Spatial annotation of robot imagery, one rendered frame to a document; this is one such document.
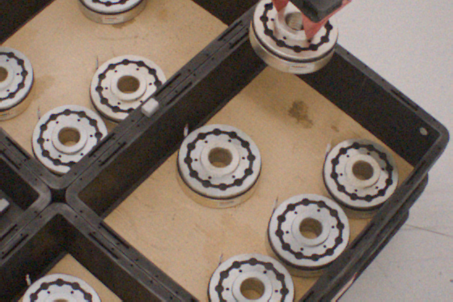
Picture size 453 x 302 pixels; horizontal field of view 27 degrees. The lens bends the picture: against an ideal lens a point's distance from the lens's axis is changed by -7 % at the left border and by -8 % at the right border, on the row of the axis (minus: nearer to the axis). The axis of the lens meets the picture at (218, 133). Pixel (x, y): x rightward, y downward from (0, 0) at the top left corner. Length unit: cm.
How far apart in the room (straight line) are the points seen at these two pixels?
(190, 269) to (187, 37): 34
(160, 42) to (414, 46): 45
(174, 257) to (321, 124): 27
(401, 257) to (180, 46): 43
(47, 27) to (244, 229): 41
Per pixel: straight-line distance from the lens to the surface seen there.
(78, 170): 115
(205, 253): 122
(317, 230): 123
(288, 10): 117
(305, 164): 129
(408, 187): 119
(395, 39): 161
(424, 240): 143
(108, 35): 138
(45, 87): 134
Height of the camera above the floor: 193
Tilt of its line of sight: 58 degrees down
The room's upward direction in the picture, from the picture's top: 8 degrees clockwise
